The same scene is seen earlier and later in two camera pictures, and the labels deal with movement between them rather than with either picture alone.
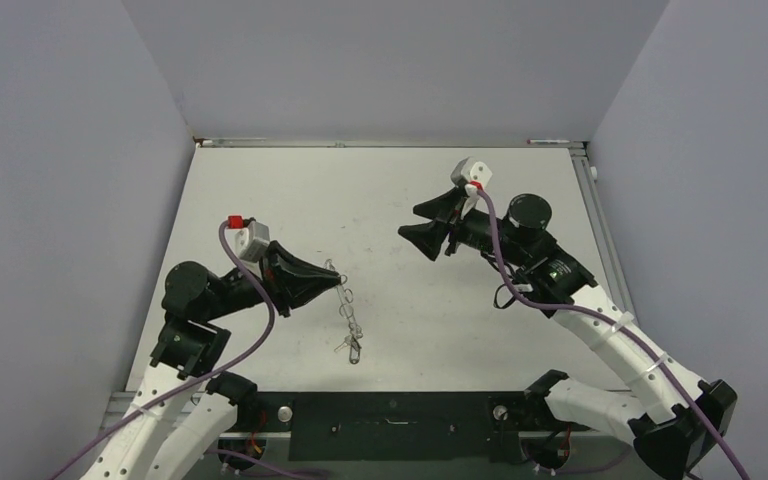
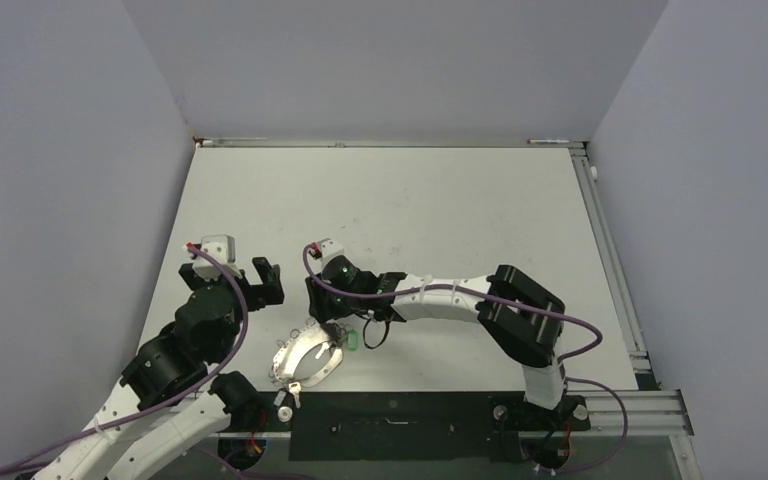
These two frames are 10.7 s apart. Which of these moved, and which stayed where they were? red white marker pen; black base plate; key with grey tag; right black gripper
Moved: key with grey tag; right black gripper
Stayed: black base plate; red white marker pen
